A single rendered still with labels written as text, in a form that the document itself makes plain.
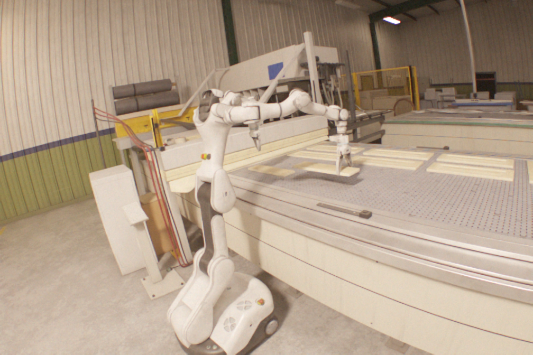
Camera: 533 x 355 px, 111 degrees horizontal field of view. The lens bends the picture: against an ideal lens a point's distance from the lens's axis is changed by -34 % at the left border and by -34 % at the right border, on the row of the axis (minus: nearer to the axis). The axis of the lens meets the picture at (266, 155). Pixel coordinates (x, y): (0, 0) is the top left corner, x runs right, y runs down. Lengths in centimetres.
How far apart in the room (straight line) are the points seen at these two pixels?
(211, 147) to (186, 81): 580
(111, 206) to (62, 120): 411
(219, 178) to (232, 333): 89
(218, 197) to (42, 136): 562
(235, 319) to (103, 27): 655
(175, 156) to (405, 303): 206
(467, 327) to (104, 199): 282
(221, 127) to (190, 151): 110
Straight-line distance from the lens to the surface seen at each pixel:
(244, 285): 192
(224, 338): 169
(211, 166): 146
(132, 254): 299
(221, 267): 157
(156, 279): 274
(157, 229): 311
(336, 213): 146
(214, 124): 144
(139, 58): 696
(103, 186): 274
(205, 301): 161
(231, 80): 646
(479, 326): 133
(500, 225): 140
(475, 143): 519
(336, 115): 163
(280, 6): 979
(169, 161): 246
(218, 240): 156
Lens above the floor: 149
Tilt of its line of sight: 12 degrees down
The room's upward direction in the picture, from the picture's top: 8 degrees counter-clockwise
